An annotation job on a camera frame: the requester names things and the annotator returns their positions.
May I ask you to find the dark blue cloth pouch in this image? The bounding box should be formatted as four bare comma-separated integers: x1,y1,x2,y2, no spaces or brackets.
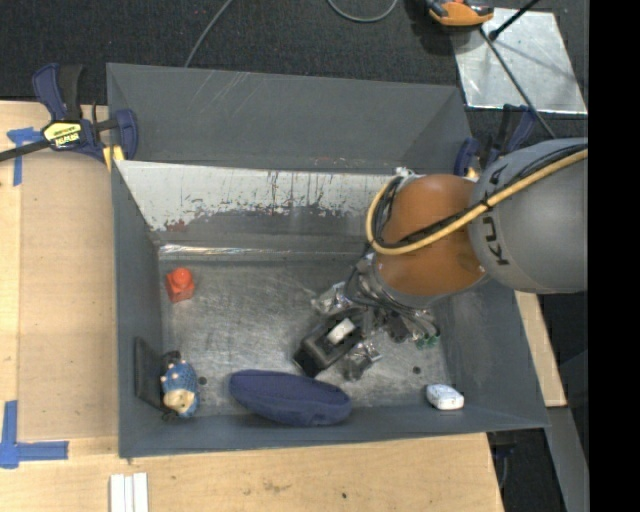
227,368,353,428

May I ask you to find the black tape dispenser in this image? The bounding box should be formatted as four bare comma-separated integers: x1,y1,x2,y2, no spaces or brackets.
292,307,368,380

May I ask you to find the dark flat block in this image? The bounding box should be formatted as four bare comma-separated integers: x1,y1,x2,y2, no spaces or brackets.
133,336,165,409

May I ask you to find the small white plastic device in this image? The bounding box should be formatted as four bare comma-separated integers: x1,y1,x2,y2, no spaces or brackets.
425,383,466,412

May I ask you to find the grey metal bin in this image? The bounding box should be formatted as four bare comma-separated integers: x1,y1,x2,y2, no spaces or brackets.
104,62,552,459

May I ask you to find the red toy brick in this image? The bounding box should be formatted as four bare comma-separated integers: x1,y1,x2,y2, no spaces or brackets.
165,267,197,304

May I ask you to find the blue toy hedgehog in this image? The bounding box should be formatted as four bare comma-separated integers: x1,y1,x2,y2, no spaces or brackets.
159,349,202,421

